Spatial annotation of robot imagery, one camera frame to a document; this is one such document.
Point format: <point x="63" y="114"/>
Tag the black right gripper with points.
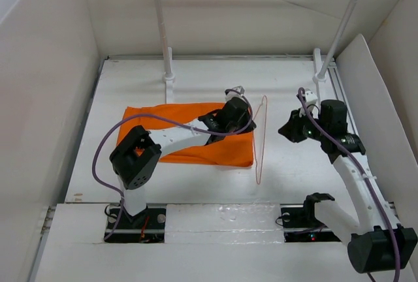
<point x="290" y="129"/>

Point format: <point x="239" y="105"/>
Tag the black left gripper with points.
<point x="247" y="121"/>

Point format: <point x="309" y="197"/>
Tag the orange trousers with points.
<point x="182" y="138"/>

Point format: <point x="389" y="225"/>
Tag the pink wire hanger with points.
<point x="259" y="138"/>

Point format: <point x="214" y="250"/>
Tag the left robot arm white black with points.
<point x="135" y="158"/>

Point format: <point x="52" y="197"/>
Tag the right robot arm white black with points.
<point x="376" y="241"/>

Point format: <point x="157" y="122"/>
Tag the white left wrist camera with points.
<point x="237" y="91"/>

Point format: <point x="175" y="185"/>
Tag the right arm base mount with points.
<point x="298" y="228"/>

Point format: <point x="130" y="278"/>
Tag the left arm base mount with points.
<point x="147" y="227"/>

